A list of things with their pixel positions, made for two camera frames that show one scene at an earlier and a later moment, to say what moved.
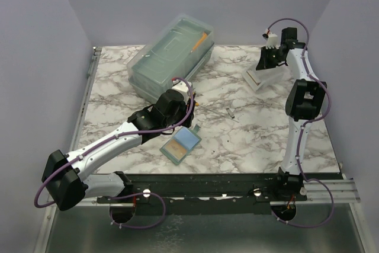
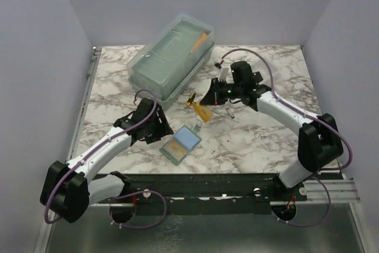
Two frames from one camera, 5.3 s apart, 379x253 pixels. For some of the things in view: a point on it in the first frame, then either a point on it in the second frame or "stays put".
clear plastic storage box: [179, 48] stays put
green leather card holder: [182, 144] stays put
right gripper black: [263, 63] -> [214, 96]
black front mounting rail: [153, 194] stays put
